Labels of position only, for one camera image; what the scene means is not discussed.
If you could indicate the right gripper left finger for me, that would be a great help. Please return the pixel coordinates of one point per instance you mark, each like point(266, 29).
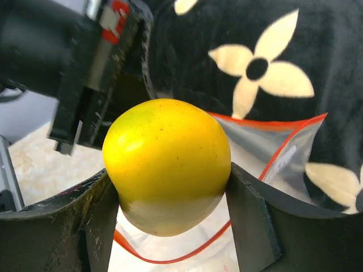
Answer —
point(70, 231)

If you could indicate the yellow toy mango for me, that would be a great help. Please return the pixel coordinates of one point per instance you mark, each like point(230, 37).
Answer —
point(169, 162)

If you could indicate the black floral pillow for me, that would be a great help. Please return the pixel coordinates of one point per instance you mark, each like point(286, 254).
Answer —
point(271, 61)

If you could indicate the clear zip top bag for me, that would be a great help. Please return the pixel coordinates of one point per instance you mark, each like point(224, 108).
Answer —
point(192, 249)

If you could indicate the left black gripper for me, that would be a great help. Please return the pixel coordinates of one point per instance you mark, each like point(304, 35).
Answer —
point(94, 62)

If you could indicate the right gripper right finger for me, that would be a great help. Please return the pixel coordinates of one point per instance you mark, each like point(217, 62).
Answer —
point(276, 232)

